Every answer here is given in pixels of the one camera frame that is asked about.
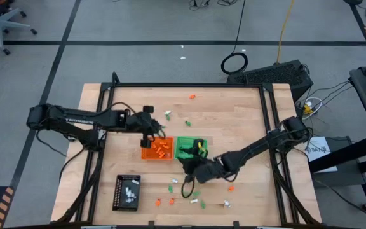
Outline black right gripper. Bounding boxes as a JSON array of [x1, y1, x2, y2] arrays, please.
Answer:
[[178, 139, 227, 184]]

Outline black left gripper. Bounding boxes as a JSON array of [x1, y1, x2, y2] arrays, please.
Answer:
[[127, 106, 166, 149]]

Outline green plastic basket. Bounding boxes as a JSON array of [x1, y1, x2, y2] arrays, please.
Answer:
[[175, 135, 209, 160]]

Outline orange plastic basket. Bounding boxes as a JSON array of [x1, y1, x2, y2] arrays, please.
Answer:
[[140, 136, 174, 161]]

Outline black plastic basket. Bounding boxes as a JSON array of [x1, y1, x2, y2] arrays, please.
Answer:
[[112, 174, 141, 212]]

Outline black computer tower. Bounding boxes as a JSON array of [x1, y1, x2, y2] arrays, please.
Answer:
[[226, 59, 314, 102]]

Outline white paper sheet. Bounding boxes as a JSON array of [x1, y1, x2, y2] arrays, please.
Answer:
[[303, 136, 338, 174]]

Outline blue seat office chair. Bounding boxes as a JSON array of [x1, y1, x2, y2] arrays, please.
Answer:
[[0, 0, 38, 55]]

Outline black coiled cable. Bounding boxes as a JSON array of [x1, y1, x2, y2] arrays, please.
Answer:
[[220, 0, 249, 76]]

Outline black floor cables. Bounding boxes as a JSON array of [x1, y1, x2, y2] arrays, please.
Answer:
[[187, 0, 234, 8]]

